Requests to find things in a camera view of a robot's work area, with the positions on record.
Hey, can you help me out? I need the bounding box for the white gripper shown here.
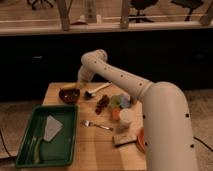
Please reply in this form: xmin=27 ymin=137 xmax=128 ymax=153
xmin=77 ymin=66 xmax=94 ymax=88

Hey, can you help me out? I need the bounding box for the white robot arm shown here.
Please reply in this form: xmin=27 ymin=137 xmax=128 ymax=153
xmin=78 ymin=49 xmax=199 ymax=171

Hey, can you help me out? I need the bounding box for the black cable left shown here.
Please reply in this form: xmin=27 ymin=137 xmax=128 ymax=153
xmin=0 ymin=128 xmax=17 ymax=163

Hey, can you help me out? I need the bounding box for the yellow banana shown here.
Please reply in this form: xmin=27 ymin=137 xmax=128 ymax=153
xmin=60 ymin=83 xmax=79 ymax=90

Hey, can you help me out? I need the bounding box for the grey cleaver knife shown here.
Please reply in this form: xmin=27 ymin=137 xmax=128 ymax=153
xmin=33 ymin=115 xmax=63 ymax=164

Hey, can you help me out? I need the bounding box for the silver fork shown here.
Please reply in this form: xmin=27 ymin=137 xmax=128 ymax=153
xmin=81 ymin=120 xmax=113 ymax=131

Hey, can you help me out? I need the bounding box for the dark purple bowl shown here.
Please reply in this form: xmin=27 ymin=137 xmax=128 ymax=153
xmin=59 ymin=88 xmax=80 ymax=104

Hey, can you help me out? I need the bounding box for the dark red grapes bunch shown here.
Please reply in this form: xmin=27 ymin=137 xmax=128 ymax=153
xmin=95 ymin=95 xmax=110 ymax=114

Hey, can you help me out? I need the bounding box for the green plastic tray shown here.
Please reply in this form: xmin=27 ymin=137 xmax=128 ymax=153
xmin=15 ymin=105 xmax=78 ymax=168

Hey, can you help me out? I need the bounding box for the wooden table leg middle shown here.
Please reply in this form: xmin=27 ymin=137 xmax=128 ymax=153
xmin=120 ymin=0 xmax=130 ymax=29

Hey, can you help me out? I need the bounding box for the blue toy item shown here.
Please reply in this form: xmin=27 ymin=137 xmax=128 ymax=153
xmin=120 ymin=96 xmax=131 ymax=108

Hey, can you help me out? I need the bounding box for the white handled dish brush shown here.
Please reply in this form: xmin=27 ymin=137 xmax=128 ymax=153
xmin=84 ymin=82 xmax=111 ymax=99

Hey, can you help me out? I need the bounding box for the black cable right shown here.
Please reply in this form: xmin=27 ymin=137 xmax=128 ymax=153
xmin=193 ymin=135 xmax=213 ymax=153

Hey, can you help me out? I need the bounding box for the small orange fruit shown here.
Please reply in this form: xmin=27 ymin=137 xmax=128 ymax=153
xmin=111 ymin=108 xmax=120 ymax=121

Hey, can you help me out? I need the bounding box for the black office chair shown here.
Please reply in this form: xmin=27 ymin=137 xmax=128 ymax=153
xmin=129 ymin=0 xmax=158 ymax=23

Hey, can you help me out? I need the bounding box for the wooden table leg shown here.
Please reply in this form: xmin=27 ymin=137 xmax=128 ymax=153
xmin=120 ymin=0 xmax=130 ymax=29
xmin=56 ymin=0 xmax=70 ymax=31

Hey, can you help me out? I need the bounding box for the green toy vegetable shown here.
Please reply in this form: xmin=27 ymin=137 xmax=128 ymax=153
xmin=110 ymin=95 xmax=121 ymax=108

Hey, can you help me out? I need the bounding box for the orange bowl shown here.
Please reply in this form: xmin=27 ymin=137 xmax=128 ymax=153
xmin=137 ymin=128 xmax=145 ymax=153

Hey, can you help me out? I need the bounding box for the wooden table leg left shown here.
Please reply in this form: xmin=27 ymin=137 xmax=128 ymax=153
xmin=56 ymin=0 xmax=70 ymax=31

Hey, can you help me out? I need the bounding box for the black cable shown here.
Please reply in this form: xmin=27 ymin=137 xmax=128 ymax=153
xmin=0 ymin=128 xmax=17 ymax=163
xmin=193 ymin=135 xmax=213 ymax=153

